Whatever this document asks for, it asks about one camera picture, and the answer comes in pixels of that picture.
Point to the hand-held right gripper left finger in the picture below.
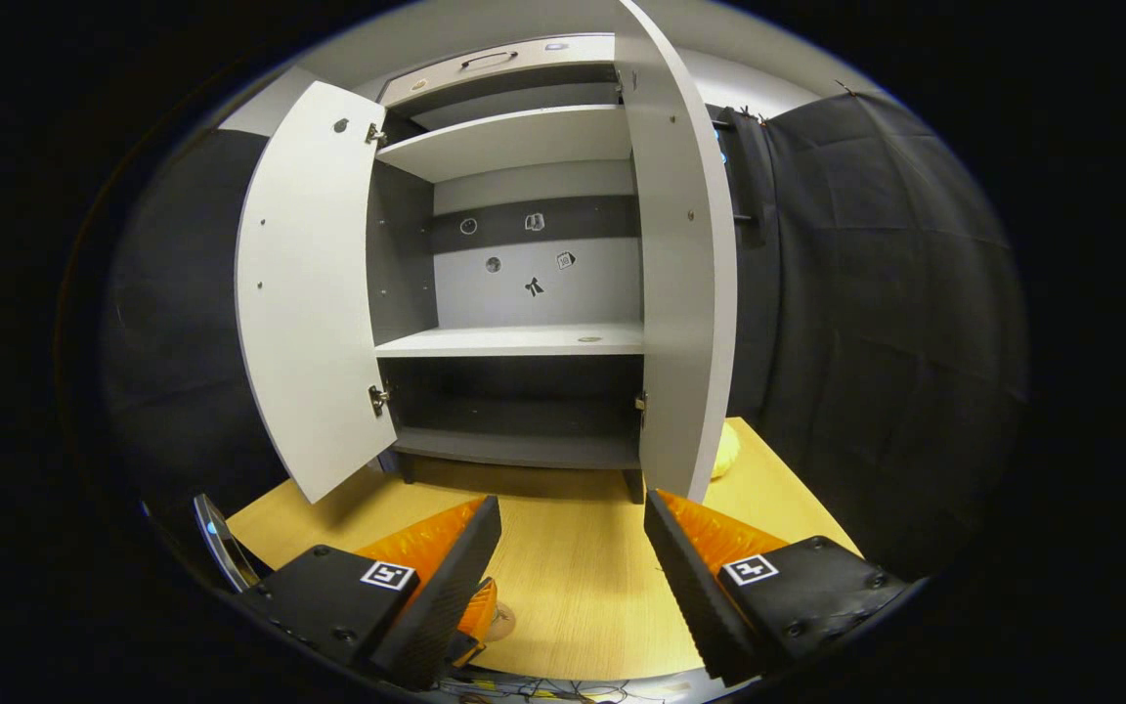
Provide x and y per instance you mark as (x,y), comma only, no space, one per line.
(446,587)

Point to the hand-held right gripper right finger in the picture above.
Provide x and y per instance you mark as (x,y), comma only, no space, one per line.
(690,587)

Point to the beige cabinet drawer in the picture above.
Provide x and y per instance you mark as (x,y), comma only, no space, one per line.
(524,73)

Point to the black backdrop cloth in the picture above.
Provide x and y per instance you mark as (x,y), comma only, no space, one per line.
(895,323)
(754,313)

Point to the white cabinet door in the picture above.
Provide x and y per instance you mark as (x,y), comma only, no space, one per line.
(685,293)
(314,293)

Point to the pale yellow round object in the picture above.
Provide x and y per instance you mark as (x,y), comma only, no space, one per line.
(725,450)

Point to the grey and white cabinet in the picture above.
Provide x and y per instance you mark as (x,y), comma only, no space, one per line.
(402,254)

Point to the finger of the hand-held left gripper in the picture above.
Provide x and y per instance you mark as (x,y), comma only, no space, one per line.
(481,611)

